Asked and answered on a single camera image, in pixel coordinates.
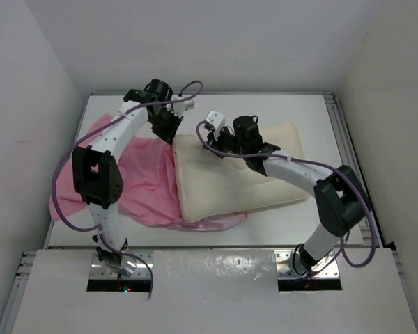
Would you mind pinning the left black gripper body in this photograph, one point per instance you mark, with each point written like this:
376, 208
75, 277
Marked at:
166, 115

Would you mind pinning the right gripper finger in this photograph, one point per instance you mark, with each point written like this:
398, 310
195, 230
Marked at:
211, 141
223, 150

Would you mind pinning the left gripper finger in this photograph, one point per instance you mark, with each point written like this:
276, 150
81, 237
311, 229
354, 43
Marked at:
174, 124
164, 132

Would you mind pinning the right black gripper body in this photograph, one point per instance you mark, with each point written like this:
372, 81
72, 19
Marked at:
226, 138

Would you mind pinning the cream white pillow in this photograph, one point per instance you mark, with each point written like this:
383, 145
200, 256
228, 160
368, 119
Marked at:
209, 186

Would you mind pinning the pink satin pillowcase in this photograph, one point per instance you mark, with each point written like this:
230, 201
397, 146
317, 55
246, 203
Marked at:
150, 194

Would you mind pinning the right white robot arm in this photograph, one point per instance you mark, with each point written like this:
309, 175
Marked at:
340, 199

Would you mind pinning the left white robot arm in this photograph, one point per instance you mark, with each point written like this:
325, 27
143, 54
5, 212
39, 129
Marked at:
96, 175

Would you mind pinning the white front cover board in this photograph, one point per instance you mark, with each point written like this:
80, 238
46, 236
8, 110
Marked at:
207, 291

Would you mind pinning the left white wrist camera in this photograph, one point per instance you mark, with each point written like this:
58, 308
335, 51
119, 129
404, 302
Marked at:
178, 108

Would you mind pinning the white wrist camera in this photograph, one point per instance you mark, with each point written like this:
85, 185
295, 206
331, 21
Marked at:
178, 108
215, 120

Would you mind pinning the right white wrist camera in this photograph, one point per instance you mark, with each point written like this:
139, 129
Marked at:
215, 120

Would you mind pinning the aluminium table frame rail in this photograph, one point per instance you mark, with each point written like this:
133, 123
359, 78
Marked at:
348, 156

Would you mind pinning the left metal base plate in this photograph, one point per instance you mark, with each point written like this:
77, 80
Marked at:
131, 276

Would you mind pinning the metal base plate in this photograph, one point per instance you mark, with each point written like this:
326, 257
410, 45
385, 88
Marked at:
131, 276
327, 276

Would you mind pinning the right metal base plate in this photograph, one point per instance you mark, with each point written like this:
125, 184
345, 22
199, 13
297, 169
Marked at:
327, 276

